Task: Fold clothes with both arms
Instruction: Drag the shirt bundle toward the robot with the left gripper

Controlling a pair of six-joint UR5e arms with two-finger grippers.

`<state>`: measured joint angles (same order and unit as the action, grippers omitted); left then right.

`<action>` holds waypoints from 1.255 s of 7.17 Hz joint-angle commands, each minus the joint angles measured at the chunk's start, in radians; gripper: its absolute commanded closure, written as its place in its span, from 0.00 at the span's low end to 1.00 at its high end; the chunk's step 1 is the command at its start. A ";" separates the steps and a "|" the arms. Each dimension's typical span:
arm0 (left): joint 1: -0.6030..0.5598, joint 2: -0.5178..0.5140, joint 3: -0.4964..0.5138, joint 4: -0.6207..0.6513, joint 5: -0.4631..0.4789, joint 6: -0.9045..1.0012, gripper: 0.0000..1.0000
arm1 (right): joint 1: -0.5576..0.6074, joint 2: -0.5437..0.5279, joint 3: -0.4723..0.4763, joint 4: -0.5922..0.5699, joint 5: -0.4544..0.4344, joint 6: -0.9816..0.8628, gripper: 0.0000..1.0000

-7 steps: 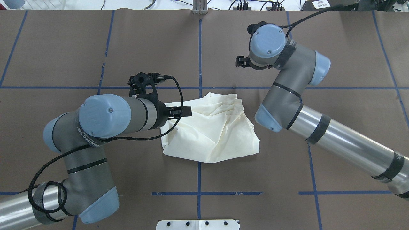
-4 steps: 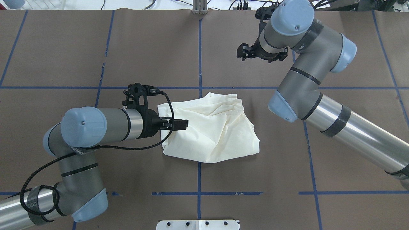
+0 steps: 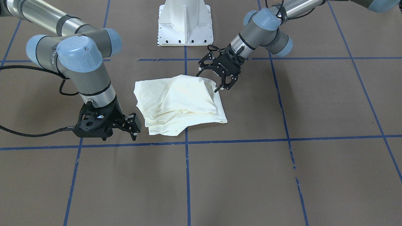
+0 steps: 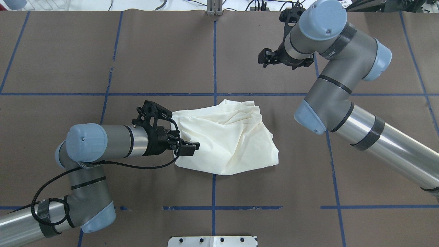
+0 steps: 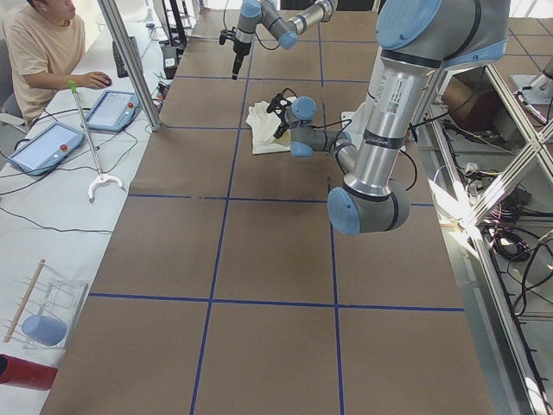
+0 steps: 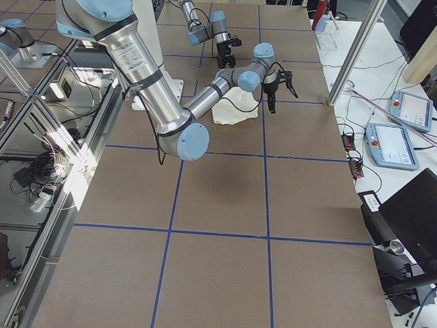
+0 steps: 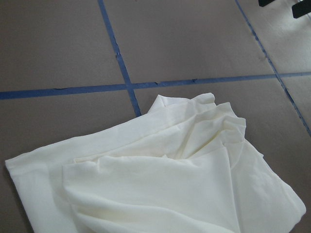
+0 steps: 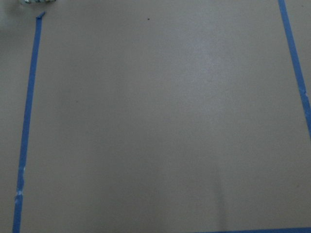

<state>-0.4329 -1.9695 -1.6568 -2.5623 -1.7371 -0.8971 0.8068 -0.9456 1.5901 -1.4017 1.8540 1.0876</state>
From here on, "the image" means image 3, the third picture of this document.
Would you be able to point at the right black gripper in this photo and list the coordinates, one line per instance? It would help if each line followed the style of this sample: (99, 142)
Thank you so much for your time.
(116, 116)

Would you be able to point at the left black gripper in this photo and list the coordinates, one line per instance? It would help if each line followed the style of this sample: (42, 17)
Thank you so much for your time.
(231, 67)

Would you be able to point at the cream long-sleeve cat shirt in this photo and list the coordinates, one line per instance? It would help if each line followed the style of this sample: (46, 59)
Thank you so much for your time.
(170, 105)

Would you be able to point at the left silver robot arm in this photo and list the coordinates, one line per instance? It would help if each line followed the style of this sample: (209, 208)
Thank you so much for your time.
(261, 29)

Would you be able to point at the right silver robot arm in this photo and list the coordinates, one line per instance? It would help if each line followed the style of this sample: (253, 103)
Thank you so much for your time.
(76, 53)

